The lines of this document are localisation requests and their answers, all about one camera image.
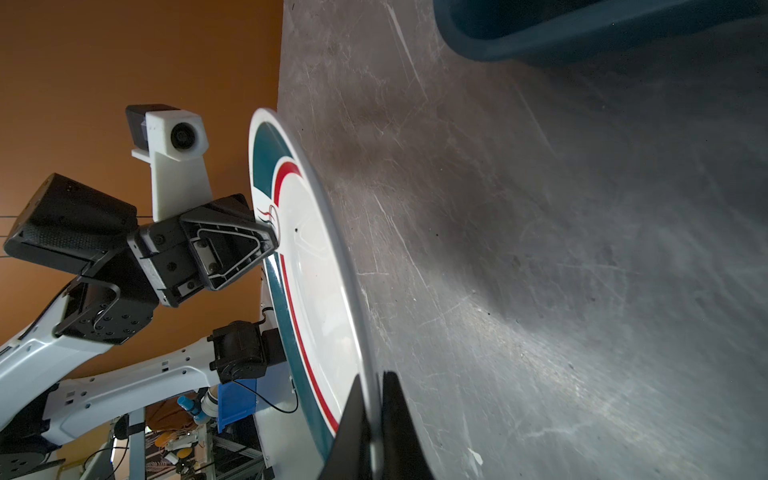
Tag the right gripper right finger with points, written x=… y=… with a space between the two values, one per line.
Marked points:
x=403 y=455

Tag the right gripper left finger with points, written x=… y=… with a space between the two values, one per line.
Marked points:
x=350 y=455

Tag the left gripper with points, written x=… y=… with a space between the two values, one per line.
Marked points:
x=123 y=272

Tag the white plate green red rim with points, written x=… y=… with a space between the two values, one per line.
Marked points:
x=313 y=288

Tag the teal plastic bin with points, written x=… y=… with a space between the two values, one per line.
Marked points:
x=547 y=33

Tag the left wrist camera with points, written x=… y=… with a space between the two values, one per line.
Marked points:
x=173 y=142

